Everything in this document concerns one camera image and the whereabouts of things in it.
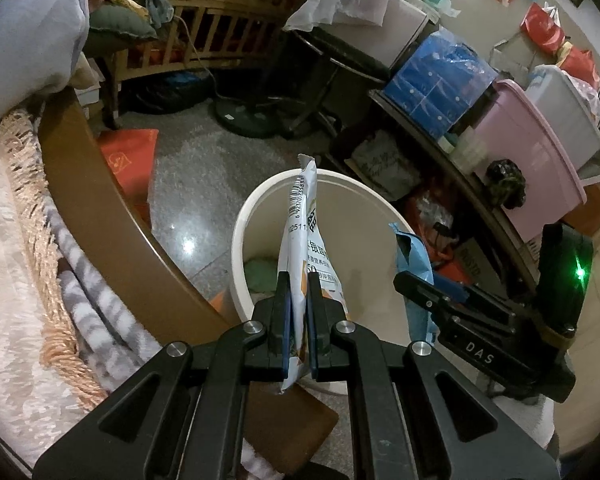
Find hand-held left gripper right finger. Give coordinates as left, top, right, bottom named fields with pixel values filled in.
left=306, top=272, right=561, bottom=480

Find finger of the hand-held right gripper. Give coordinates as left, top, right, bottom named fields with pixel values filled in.
left=432, top=284, right=473, bottom=311
left=393, top=271, right=446, bottom=325

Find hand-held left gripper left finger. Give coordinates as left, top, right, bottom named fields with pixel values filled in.
left=32, top=270, right=293, bottom=480

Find blue snack wrapper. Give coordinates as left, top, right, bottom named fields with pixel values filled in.
left=387, top=222, right=438, bottom=346

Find cream trash bin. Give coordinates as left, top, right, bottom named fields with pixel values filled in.
left=230, top=169, right=421, bottom=396

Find white snack packet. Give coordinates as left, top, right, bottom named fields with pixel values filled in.
left=277, top=154, right=351, bottom=396

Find cardboard box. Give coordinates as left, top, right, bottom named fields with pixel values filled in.
left=452, top=237, right=503, bottom=281

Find orange bag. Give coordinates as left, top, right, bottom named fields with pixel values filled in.
left=405, top=192, right=473, bottom=281

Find brown board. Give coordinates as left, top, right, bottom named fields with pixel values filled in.
left=242, top=385, right=340, bottom=476

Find dark wooden bench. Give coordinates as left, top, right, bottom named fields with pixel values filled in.
left=330, top=89, right=548, bottom=291

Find camouflage cloth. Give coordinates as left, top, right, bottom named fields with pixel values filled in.
left=484, top=159, right=527, bottom=209

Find grey bag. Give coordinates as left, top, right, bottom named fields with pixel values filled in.
left=344, top=130, right=423, bottom=196

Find clear plastic containers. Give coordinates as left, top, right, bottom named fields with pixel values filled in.
left=450, top=127, right=487, bottom=168

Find pink storage bin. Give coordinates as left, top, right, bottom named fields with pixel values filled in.
left=467, top=79, right=588, bottom=243

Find grey white patterned blanket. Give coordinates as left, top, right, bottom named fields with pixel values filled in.
left=45, top=195, right=281, bottom=480

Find black fan base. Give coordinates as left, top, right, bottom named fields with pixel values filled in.
left=216, top=97, right=283, bottom=139

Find blue tissue pack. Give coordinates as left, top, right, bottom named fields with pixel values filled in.
left=382, top=27, right=499, bottom=140

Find white storage bin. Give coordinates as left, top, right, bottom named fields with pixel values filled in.
left=525, top=64, right=600, bottom=158

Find red gift box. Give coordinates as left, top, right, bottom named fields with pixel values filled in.
left=99, top=128, right=160, bottom=211

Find black stool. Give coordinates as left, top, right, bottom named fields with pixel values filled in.
left=280, top=25, right=396, bottom=138

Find black bag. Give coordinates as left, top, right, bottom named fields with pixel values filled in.
left=130, top=71, right=218, bottom=113

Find red shopping bag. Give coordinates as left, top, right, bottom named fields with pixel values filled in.
left=560, top=45, right=600, bottom=92
left=521, top=2, right=567, bottom=53

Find white box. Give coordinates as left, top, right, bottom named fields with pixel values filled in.
left=387, top=0, right=431, bottom=73

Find white shoe boxes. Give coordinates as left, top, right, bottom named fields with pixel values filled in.
left=72, top=82, right=106, bottom=123

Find wooden crib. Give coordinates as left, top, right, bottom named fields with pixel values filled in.
left=100, top=0, right=326, bottom=131

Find dark green cushion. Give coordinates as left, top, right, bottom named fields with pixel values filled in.
left=86, top=0, right=159, bottom=42

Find teal cloth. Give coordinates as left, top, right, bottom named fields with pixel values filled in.
left=134, top=0, right=176, bottom=28

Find blue-grey duvet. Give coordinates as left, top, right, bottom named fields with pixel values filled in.
left=0, top=0, right=93, bottom=133

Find brown wooden bed frame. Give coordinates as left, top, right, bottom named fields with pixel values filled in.
left=39, top=91, right=241, bottom=333

